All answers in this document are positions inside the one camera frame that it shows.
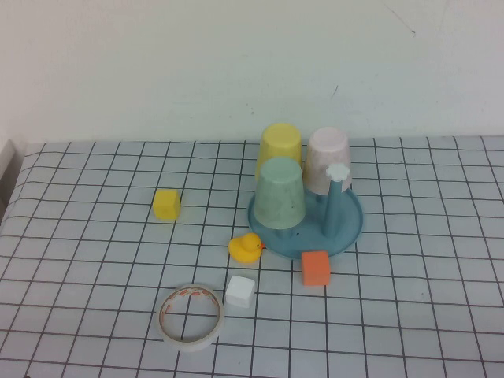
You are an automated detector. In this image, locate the light green plastic cup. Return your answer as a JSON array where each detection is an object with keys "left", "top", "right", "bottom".
[{"left": 252, "top": 156, "right": 307, "bottom": 230}]

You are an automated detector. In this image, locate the yellow plastic cup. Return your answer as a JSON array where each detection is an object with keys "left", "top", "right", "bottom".
[{"left": 258, "top": 123, "right": 303, "bottom": 174}]

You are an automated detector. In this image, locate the pale pink plastic cup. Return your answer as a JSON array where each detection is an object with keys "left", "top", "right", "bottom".
[{"left": 302, "top": 126, "right": 352, "bottom": 196}]

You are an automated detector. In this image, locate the blue cup stand with pegs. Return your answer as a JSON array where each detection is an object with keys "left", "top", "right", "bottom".
[{"left": 246, "top": 164, "right": 365, "bottom": 261}]

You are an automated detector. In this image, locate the yellow rubber duck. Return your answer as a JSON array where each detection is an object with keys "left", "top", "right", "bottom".
[{"left": 228, "top": 232, "right": 265, "bottom": 264}]

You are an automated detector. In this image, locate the yellow foam cube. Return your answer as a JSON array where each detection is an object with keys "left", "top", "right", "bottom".
[{"left": 152, "top": 188, "right": 182, "bottom": 221}]

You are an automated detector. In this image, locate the orange foam cube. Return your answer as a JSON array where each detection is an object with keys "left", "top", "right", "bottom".
[{"left": 301, "top": 250, "right": 331, "bottom": 287}]

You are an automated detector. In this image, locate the white foam cube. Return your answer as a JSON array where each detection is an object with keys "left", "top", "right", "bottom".
[{"left": 224, "top": 275, "right": 256, "bottom": 310}]

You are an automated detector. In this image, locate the white tape roll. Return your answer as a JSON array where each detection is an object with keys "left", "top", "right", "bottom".
[{"left": 157, "top": 282, "right": 226, "bottom": 353}]

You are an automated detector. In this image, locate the grey checked tablecloth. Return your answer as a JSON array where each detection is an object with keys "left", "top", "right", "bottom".
[{"left": 0, "top": 135, "right": 504, "bottom": 378}]

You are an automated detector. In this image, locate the white ledge beside table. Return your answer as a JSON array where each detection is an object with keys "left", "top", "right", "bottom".
[{"left": 0, "top": 137, "right": 19, "bottom": 209}]

